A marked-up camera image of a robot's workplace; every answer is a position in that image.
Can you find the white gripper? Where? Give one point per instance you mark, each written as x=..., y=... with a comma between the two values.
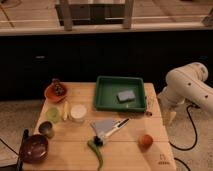
x=167, y=106

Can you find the red apple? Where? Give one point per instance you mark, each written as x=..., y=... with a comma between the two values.
x=145, y=141

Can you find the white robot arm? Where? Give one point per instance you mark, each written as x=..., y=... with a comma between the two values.
x=186, y=82

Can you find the white paper cup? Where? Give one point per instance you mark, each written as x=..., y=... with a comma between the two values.
x=78, y=113

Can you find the green plastic cup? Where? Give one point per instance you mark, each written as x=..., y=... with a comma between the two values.
x=53, y=115

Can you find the small metal cup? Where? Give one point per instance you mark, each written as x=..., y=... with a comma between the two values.
x=46, y=129

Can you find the blue sponge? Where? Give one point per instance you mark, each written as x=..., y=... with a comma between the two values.
x=127, y=95

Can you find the green plastic tray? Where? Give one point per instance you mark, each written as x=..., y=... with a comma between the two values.
x=107, y=88

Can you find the grey cloth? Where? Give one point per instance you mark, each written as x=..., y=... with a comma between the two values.
x=103, y=126

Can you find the green chili pepper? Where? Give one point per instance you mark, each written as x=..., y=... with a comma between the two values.
x=97, y=152

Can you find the yellow banana piece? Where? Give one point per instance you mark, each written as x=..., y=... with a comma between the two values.
x=65, y=111

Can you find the dark grape bunch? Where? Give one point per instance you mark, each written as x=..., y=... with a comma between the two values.
x=58, y=89

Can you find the orange bowl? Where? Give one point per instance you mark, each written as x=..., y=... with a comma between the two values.
x=50, y=94

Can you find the dark red bowl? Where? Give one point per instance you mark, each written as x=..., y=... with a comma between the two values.
x=34, y=149

